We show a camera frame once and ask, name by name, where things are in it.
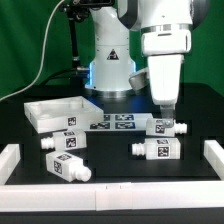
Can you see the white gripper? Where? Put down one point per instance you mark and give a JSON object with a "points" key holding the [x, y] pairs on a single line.
{"points": [[164, 77]]}

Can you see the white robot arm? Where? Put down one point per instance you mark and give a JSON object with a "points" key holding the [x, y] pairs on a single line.
{"points": [[165, 27]]}

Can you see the white marker sheet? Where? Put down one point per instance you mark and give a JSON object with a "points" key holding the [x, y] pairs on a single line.
{"points": [[122, 122]]}

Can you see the white U-shaped fence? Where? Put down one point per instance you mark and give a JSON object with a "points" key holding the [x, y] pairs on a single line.
{"points": [[105, 196]]}

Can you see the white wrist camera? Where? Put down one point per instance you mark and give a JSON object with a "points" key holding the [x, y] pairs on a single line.
{"points": [[139, 79]]}

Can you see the black camera stand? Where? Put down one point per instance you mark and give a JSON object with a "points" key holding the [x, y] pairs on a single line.
{"points": [[75, 14]]}

